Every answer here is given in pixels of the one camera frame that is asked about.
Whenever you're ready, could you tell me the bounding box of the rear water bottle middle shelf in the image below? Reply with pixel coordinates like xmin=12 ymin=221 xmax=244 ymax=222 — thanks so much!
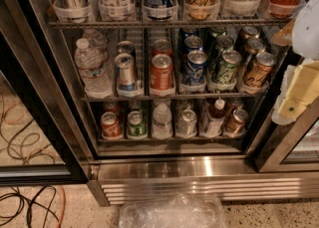
xmin=83 ymin=29 xmax=109 ymax=62

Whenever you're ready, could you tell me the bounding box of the front silver red bull can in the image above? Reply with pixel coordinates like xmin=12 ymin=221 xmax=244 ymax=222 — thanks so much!
xmin=115 ymin=53 xmax=137 ymax=91

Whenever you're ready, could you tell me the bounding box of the brown can bottom shelf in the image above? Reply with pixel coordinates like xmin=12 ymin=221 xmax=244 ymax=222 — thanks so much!
xmin=224 ymin=109 xmax=248 ymax=133

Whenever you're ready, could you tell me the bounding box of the green soda can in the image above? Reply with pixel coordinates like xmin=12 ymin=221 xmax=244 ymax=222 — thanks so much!
xmin=209 ymin=35 xmax=234 ymax=59
xmin=212 ymin=50 xmax=241 ymax=85

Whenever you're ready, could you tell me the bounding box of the orange soda can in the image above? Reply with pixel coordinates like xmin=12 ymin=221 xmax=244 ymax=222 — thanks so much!
xmin=151 ymin=54 xmax=173 ymax=91
xmin=152 ymin=39 xmax=173 ymax=57

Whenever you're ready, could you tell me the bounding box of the stainless steel fridge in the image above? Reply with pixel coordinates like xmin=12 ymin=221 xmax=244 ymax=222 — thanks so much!
xmin=0 ymin=0 xmax=319 ymax=206

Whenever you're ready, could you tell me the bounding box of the front blue pepsi can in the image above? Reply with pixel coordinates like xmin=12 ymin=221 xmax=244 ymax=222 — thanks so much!
xmin=181 ymin=50 xmax=207 ymax=86

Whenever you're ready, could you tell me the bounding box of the middle blue pepsi can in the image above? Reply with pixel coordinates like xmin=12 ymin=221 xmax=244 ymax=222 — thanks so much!
xmin=182 ymin=36 xmax=203 ymax=54

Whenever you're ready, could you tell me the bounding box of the water bottle shelf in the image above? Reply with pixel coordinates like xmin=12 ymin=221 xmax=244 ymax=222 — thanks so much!
xmin=153 ymin=104 xmax=172 ymax=139
xmin=74 ymin=38 xmax=113 ymax=99
xmin=83 ymin=29 xmax=109 ymax=62

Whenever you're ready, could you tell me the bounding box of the green can bottom shelf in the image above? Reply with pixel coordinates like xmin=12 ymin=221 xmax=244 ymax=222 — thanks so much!
xmin=128 ymin=111 xmax=147 ymax=136

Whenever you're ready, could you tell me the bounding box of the silver can bottom shelf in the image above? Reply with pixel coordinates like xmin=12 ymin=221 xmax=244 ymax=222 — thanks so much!
xmin=177 ymin=110 xmax=196 ymax=137

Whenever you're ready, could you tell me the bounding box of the black cable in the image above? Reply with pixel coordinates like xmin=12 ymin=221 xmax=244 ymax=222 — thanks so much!
xmin=0 ymin=185 xmax=61 ymax=228

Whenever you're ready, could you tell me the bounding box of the orange cable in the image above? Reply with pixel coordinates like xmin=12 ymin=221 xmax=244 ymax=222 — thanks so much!
xmin=54 ymin=185 xmax=67 ymax=228

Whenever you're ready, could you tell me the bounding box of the rear brown soda can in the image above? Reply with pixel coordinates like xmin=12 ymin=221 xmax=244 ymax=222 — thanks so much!
xmin=237 ymin=26 xmax=260 ymax=45

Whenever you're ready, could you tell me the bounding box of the front water bottle middle shelf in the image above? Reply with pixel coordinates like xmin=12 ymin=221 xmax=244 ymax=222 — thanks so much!
xmin=74 ymin=38 xmax=113 ymax=99

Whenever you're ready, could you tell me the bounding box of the clear plastic container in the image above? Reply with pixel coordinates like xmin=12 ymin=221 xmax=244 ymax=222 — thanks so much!
xmin=119 ymin=193 xmax=228 ymax=228

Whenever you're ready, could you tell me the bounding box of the silver red bull can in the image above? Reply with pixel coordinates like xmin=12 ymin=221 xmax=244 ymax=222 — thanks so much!
xmin=115 ymin=53 xmax=137 ymax=91
xmin=117 ymin=41 xmax=136 ymax=57

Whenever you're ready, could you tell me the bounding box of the water bottle bottom shelf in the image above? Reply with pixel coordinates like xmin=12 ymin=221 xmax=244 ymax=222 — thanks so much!
xmin=153 ymin=104 xmax=172 ymax=139

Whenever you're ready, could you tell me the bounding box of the middle green soda can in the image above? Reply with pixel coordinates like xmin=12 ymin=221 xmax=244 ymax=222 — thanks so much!
xmin=209 ymin=35 xmax=234 ymax=59

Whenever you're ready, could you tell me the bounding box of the brown soda can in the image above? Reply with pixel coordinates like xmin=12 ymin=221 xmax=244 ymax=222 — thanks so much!
xmin=237 ymin=26 xmax=260 ymax=45
xmin=241 ymin=38 xmax=266 ymax=63
xmin=242 ymin=52 xmax=276 ymax=88

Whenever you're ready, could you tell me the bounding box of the left glass fridge door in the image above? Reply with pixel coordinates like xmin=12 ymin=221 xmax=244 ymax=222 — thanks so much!
xmin=0 ymin=29 xmax=88 ymax=186

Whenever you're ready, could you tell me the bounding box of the front brown soda can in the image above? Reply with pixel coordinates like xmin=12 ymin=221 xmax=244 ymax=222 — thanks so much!
xmin=242 ymin=52 xmax=276 ymax=88

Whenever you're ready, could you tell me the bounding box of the rear orange soda can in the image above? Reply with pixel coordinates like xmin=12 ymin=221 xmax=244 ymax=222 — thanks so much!
xmin=152 ymin=39 xmax=173 ymax=57

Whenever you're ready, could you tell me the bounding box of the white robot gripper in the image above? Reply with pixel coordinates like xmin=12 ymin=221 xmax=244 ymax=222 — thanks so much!
xmin=270 ymin=0 xmax=319 ymax=125

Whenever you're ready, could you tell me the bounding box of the front green soda can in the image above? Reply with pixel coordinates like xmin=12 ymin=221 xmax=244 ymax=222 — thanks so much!
xmin=212 ymin=50 xmax=241 ymax=85

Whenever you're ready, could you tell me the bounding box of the rear silver red bull can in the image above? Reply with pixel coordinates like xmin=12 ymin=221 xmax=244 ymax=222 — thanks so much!
xmin=117 ymin=41 xmax=136 ymax=57

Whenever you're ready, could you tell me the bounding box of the middle brown soda can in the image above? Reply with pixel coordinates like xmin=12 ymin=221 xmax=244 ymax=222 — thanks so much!
xmin=241 ymin=38 xmax=266 ymax=63

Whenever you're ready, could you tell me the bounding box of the juice bottle bottom shelf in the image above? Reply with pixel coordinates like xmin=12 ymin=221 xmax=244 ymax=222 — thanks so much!
xmin=199 ymin=99 xmax=226 ymax=138

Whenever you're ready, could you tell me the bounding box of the red can bottom shelf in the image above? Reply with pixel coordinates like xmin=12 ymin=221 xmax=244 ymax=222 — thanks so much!
xmin=101 ymin=112 xmax=122 ymax=137

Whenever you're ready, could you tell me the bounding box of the front orange soda can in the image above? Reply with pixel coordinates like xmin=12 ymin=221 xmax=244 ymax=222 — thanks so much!
xmin=151 ymin=54 xmax=173 ymax=91

